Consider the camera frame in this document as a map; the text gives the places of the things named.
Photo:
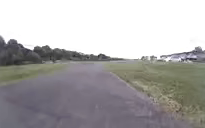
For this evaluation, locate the grey asphalt path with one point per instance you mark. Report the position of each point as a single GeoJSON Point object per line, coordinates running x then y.
{"type": "Point", "coordinates": [80, 100]}

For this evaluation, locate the grass field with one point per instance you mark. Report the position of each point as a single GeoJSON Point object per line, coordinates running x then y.
{"type": "Point", "coordinates": [176, 83]}
{"type": "Point", "coordinates": [20, 71]}

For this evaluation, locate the row of trees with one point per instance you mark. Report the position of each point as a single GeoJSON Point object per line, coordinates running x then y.
{"type": "Point", "coordinates": [23, 53]}

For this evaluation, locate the row of buildings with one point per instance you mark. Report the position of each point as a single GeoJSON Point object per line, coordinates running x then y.
{"type": "Point", "coordinates": [190, 56]}

